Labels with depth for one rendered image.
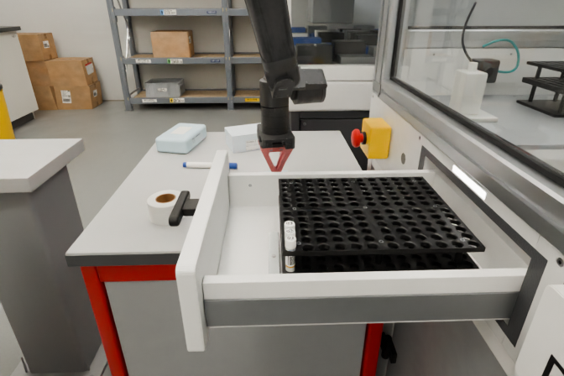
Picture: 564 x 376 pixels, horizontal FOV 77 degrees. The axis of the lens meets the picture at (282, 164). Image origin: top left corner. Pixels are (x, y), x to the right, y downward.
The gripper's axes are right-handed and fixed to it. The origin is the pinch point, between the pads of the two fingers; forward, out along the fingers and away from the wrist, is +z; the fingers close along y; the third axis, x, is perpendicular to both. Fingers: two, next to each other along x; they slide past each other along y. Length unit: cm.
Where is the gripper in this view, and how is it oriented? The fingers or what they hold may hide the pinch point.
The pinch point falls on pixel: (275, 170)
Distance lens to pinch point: 77.4
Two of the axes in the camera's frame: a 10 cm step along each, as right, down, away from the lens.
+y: -1.7, -4.1, 8.9
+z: 0.1, 9.1, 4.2
